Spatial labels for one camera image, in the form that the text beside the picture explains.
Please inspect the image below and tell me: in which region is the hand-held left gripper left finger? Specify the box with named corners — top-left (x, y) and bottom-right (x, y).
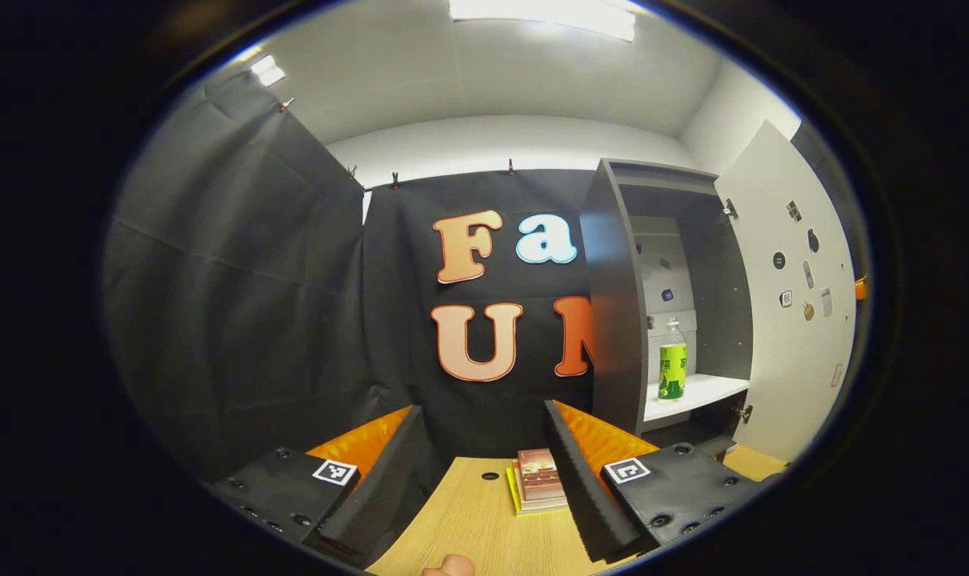
top-left (212, 404), bottom-right (426, 569)

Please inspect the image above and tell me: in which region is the green label bottle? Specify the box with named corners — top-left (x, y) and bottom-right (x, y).
top-left (658, 318), bottom-right (688, 402)

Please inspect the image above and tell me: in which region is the red picture book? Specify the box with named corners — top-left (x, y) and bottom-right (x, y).
top-left (517, 449), bottom-right (565, 502)

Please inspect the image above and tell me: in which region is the white cabinet shelf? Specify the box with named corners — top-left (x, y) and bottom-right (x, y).
top-left (644, 374), bottom-right (751, 422)

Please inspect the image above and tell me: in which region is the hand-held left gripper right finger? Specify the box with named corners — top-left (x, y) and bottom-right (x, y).
top-left (543, 399), bottom-right (773, 563)

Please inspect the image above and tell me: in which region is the black backdrop cloth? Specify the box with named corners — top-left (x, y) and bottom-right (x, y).
top-left (104, 72), bottom-right (869, 481)

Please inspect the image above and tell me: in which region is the beige cabinet door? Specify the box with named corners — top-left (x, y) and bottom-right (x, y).
top-left (715, 120), bottom-right (858, 463)

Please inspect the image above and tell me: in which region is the ceiling light panel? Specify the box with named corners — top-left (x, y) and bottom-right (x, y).
top-left (450, 0), bottom-right (637, 42)

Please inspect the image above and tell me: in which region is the grey cabinet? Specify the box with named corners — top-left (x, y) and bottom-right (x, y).
top-left (579, 158), bottom-right (755, 458)

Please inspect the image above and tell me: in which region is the ceiling strip light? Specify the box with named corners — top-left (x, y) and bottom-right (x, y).
top-left (250, 54), bottom-right (286, 87)

